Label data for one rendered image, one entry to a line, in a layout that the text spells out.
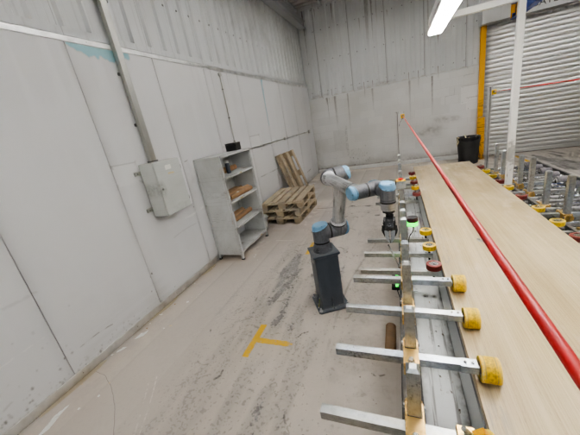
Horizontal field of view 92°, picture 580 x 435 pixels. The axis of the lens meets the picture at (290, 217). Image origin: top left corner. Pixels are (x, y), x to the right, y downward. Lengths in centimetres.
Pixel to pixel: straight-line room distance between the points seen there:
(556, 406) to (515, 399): 9
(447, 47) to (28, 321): 982
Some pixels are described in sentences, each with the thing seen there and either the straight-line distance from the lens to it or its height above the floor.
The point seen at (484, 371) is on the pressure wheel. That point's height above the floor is 96.
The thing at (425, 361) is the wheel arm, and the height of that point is 96.
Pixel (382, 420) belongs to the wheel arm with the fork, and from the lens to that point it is 101.
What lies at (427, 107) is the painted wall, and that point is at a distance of 961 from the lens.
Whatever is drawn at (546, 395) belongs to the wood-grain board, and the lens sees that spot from 125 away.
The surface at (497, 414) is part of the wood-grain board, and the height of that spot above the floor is 90.
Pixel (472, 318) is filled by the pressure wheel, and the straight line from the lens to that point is 135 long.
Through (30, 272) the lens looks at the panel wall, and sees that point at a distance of 297.
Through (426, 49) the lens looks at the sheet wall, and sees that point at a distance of 970.
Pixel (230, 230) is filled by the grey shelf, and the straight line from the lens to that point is 419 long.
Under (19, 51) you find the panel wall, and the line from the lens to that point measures 325.
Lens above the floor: 179
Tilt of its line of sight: 18 degrees down
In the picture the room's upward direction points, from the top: 10 degrees counter-clockwise
